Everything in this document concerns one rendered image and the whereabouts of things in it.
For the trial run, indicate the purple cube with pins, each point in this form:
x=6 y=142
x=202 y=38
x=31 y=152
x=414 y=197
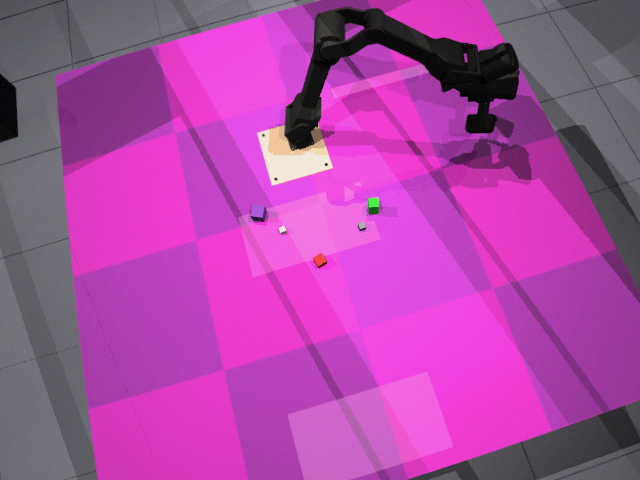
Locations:
x=258 y=213

